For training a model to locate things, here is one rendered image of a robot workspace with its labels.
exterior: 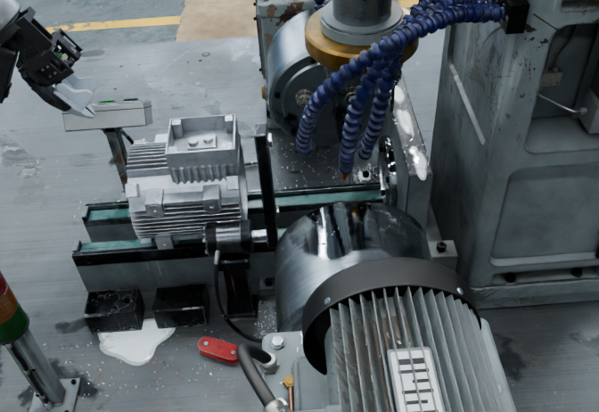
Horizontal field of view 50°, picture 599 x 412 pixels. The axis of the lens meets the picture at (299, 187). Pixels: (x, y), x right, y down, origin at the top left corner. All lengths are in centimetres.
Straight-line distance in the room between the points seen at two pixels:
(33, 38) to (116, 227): 44
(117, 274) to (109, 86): 79
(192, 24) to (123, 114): 223
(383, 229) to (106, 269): 61
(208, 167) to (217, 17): 252
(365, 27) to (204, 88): 96
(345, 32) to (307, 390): 51
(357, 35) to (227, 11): 271
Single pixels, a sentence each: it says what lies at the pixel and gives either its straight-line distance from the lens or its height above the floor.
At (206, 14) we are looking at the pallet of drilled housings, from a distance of 365.
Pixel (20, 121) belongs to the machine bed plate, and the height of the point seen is 80.
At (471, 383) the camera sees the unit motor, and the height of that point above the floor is 134.
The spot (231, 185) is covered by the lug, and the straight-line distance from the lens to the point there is 113.
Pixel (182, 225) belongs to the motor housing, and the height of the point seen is 101.
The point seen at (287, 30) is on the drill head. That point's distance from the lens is 142.
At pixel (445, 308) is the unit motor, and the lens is 62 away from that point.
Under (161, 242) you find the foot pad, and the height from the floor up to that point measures 98.
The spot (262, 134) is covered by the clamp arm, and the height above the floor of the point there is 125.
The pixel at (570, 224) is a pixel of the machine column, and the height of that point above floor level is 102.
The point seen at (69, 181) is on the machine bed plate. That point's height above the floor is 80.
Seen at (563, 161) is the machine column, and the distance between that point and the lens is 106.
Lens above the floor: 184
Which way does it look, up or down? 43 degrees down
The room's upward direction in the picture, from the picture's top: 4 degrees counter-clockwise
